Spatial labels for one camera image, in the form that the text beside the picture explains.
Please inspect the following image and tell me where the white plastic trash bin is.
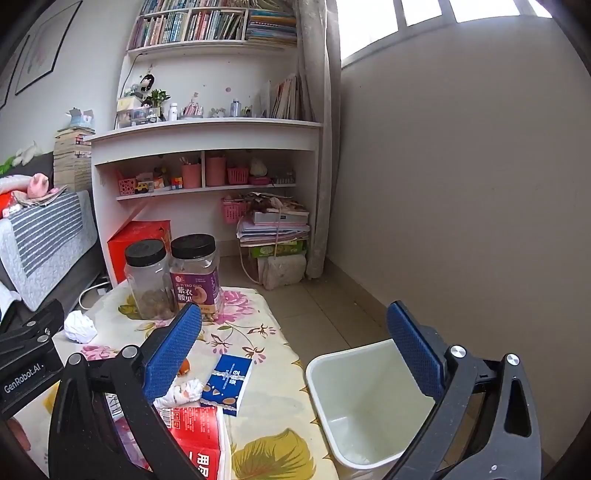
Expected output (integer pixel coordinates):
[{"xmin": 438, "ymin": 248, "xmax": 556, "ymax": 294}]
[{"xmin": 305, "ymin": 339, "xmax": 435, "ymax": 473}]

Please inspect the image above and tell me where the white power cable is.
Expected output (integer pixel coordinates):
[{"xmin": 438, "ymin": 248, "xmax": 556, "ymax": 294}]
[{"xmin": 77, "ymin": 280, "xmax": 112, "ymax": 311}]

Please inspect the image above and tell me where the striped quilted sofa cover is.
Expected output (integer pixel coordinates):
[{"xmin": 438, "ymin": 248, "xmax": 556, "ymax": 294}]
[{"xmin": 1, "ymin": 191, "xmax": 98, "ymax": 310}]

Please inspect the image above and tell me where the white foam block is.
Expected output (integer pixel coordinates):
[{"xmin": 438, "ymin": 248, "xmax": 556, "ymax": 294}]
[{"xmin": 257, "ymin": 254, "xmax": 307, "ymax": 290}]

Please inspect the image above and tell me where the white paper ball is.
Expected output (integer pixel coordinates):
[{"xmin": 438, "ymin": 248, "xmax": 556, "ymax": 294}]
[{"xmin": 63, "ymin": 310, "xmax": 98, "ymax": 344}]

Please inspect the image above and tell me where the blue biscuit box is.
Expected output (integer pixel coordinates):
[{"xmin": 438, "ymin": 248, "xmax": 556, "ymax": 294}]
[{"xmin": 199, "ymin": 354, "xmax": 253, "ymax": 417}]

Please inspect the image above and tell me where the pink basket under shelf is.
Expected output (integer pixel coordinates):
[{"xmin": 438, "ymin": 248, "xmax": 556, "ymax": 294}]
[{"xmin": 221, "ymin": 197, "xmax": 250, "ymax": 225}]

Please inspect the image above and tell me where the red instant noodle box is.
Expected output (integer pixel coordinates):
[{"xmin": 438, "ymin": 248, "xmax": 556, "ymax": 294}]
[{"xmin": 109, "ymin": 401, "xmax": 231, "ymax": 480}]

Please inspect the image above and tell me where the framed wall picture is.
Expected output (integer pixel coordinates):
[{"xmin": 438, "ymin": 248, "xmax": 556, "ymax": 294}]
[{"xmin": 15, "ymin": 1, "xmax": 82, "ymax": 95}]

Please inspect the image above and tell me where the grey sofa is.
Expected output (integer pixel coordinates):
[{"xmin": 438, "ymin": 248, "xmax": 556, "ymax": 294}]
[{"xmin": 0, "ymin": 151, "xmax": 107, "ymax": 324}]

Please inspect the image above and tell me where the small potted plant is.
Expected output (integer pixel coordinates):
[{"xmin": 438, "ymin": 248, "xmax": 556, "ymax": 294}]
[{"xmin": 142, "ymin": 89, "xmax": 170, "ymax": 116}]

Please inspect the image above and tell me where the pink pen cup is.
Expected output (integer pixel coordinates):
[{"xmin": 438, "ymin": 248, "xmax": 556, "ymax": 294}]
[
  {"xmin": 181, "ymin": 163, "xmax": 201, "ymax": 189},
  {"xmin": 205, "ymin": 155, "xmax": 226, "ymax": 187}
]

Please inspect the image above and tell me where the pink basket on shelf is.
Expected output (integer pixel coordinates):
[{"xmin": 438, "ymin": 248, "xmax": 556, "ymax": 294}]
[{"xmin": 226, "ymin": 167, "xmax": 249, "ymax": 185}]

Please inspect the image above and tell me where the green cardboard box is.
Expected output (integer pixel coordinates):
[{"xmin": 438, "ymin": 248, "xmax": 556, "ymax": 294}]
[{"xmin": 249, "ymin": 240, "xmax": 307, "ymax": 259}]

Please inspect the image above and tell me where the pink pen cup left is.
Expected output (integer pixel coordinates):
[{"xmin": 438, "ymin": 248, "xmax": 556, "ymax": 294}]
[{"xmin": 181, "ymin": 163, "xmax": 201, "ymax": 189}]

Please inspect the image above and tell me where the clear jar black lid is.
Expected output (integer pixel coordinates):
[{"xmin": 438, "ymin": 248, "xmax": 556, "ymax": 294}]
[{"xmin": 124, "ymin": 239, "xmax": 177, "ymax": 320}]

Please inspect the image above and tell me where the orange peel piece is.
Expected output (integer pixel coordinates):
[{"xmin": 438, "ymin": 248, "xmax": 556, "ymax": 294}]
[{"xmin": 177, "ymin": 359, "xmax": 190, "ymax": 376}]

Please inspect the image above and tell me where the pink pen cup right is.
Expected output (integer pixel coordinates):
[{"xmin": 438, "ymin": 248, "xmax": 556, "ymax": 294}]
[{"xmin": 205, "ymin": 155, "xmax": 226, "ymax": 187}]

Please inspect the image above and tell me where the white bookshelf unit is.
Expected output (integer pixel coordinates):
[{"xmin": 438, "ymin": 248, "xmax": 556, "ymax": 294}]
[{"xmin": 87, "ymin": 0, "xmax": 325, "ymax": 287}]

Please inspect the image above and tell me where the red cardboard gift box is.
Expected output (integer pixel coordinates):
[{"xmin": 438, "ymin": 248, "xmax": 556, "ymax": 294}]
[{"xmin": 107, "ymin": 220, "xmax": 171, "ymax": 284}]

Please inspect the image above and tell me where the pink lattice basket left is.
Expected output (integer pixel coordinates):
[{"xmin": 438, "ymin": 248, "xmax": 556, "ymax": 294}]
[{"xmin": 116, "ymin": 171, "xmax": 137, "ymax": 196}]

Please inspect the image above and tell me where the stack of books on floor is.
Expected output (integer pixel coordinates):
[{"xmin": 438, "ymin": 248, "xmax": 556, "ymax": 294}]
[{"xmin": 236, "ymin": 192, "xmax": 311, "ymax": 246}]

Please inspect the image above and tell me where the pink pig plush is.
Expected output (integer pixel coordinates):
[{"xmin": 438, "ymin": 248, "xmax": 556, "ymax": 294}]
[{"xmin": 27, "ymin": 173, "xmax": 50, "ymax": 199}]

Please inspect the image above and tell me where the stack of books by sofa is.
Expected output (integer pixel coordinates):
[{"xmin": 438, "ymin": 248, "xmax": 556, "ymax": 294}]
[{"xmin": 53, "ymin": 127, "xmax": 94, "ymax": 191}]

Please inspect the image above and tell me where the purple label nut jar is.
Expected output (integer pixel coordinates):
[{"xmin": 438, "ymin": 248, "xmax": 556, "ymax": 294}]
[{"xmin": 169, "ymin": 234, "xmax": 223, "ymax": 317}]

